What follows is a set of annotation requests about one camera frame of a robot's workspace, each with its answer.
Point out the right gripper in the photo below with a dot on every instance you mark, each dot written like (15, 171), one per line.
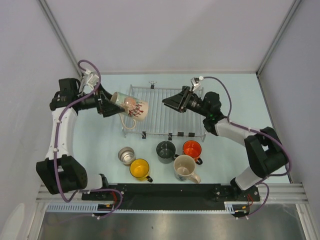
(180, 101)

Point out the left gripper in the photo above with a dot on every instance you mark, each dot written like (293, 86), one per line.
(108, 108)

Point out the beige floral mug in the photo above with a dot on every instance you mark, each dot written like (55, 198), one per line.
(134, 108)

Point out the beige patterned mug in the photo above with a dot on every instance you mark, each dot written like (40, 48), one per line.
(185, 169)

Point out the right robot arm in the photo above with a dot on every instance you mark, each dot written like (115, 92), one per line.
(264, 150)

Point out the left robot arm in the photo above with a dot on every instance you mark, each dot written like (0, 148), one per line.
(60, 171)

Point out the orange mug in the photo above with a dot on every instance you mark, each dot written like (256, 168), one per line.
(193, 149)

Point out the dark grey mug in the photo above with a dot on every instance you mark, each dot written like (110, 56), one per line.
(166, 152)

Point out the stainless steel cup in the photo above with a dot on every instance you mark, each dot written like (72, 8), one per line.
(126, 155)

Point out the yellow mug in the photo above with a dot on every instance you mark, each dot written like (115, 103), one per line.
(140, 170)

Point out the metal wire dish rack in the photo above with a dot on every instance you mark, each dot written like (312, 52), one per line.
(162, 120)

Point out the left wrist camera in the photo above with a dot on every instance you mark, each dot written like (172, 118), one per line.
(90, 79)

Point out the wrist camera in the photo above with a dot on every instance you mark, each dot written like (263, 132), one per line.
(90, 79)
(196, 83)

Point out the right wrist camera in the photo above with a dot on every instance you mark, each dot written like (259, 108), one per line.
(196, 83)

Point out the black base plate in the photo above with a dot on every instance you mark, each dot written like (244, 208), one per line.
(180, 197)

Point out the slotted cable duct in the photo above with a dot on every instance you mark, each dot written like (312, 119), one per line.
(96, 208)

